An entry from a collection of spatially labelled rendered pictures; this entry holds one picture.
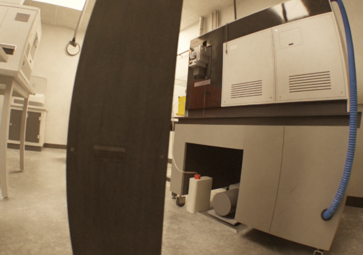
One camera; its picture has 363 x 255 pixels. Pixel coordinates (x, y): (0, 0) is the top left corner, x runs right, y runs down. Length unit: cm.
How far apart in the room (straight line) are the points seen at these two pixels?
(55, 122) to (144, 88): 406
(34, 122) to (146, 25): 345
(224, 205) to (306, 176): 65
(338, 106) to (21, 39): 197
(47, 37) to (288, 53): 461
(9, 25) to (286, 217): 211
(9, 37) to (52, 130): 313
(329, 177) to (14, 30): 206
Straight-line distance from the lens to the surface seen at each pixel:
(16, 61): 155
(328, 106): 100
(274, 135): 97
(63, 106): 446
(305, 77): 103
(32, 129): 381
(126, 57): 46
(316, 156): 90
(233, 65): 129
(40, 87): 437
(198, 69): 144
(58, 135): 446
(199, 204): 152
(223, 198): 135
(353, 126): 82
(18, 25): 166
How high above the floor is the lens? 61
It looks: 4 degrees up
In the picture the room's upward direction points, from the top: 5 degrees clockwise
